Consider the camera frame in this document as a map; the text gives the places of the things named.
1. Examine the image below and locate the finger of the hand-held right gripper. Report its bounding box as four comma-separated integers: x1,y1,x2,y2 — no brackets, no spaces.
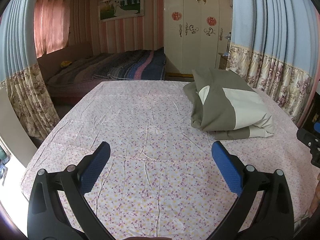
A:
296,122,320,167

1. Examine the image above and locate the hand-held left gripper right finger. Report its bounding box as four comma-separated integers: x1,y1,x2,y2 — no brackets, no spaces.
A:
211,141,294,240

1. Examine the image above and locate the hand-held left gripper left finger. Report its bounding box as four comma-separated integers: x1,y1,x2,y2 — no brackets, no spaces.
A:
27,141,112,240

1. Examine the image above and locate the grey and white jacket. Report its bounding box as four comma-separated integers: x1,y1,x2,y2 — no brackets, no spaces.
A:
183,68,275,140

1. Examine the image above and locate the white panel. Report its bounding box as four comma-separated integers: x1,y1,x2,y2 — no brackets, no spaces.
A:
0,86,38,169

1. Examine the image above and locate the wooden nightstand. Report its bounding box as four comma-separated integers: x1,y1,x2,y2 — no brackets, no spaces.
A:
218,52,229,70

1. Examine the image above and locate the striped bed blanket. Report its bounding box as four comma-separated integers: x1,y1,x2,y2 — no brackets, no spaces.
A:
46,49,167,85

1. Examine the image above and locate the blue curtain with floral hem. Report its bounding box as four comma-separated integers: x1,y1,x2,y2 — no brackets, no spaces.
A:
0,0,60,140
226,0,317,124

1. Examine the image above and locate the brown bed headboard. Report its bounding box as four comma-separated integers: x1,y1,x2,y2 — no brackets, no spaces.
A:
37,41,93,80

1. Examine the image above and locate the white wardrobe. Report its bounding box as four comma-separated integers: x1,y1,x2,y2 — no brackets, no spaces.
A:
164,0,232,77

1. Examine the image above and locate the pink window curtain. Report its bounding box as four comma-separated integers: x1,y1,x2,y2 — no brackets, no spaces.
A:
34,0,70,58

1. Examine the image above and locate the framed wall picture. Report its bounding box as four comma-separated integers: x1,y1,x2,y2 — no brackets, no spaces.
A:
99,0,145,22

